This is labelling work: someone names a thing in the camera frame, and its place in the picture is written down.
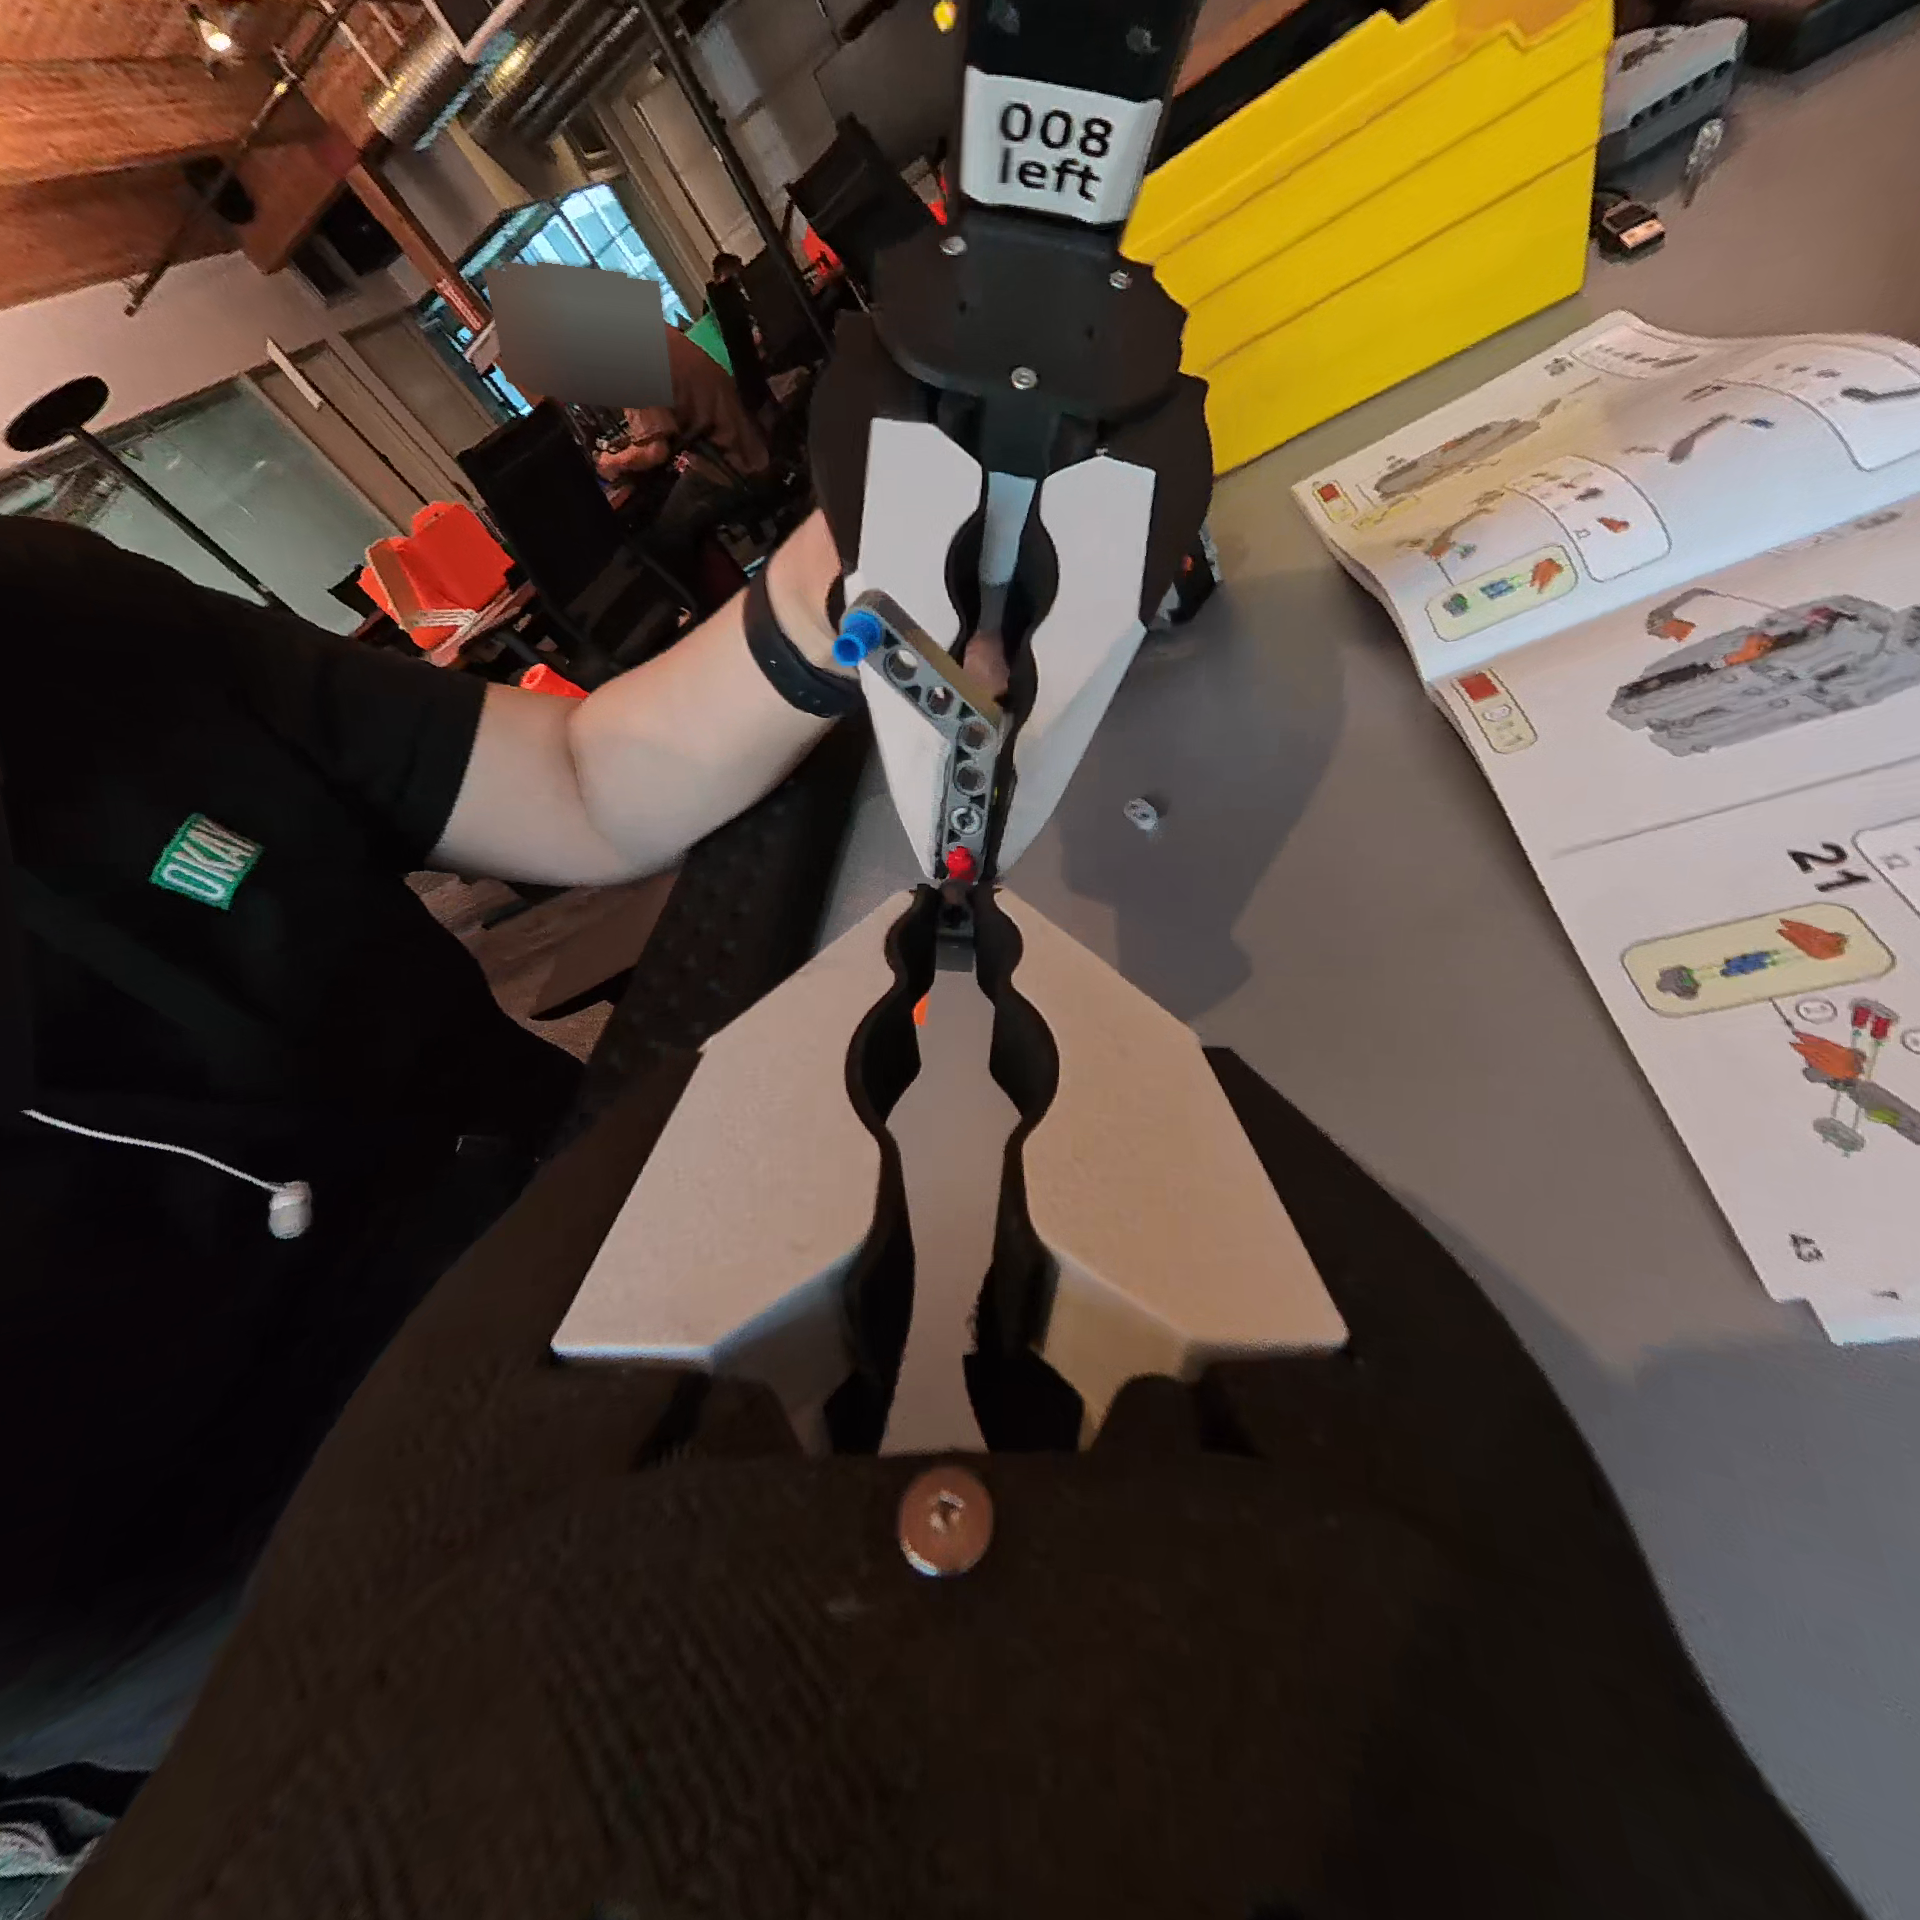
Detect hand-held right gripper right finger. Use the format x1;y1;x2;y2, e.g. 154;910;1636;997
966;884;1351;1453

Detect orange bag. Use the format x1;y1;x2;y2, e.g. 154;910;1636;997
358;503;518;654

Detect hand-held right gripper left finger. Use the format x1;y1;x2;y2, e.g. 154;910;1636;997
549;884;935;1453

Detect white drawstring toggle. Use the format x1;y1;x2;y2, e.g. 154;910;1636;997
23;1106;317;1238

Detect orange claw piece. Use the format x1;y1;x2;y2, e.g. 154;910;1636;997
907;884;986;1037

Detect person's left forearm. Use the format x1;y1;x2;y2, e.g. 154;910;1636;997
427;644;818;890

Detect black wristband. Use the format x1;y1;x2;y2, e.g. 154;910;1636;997
746;573;869;721

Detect person's black shirt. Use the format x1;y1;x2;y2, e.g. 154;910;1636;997
0;516;588;1771

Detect person's blue jeans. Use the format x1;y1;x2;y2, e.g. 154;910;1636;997
0;1770;129;1920

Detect grey battery box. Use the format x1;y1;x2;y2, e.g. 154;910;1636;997
1602;22;1748;165

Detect grey bent beam with pins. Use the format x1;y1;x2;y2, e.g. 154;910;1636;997
833;589;1014;903

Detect person's left hand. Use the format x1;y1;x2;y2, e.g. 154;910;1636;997
769;508;876;633

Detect yellow storage bin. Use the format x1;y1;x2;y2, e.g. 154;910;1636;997
1118;0;1613;481

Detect open instruction booklet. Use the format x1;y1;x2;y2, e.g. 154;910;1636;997
1293;311;1920;1343

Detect grey desk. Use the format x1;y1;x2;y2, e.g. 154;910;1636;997
810;45;1920;1920

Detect black round-top stand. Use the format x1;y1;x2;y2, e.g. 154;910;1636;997
4;375;278;609

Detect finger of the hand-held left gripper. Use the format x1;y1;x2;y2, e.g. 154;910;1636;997
839;415;987;876
987;455;1162;876

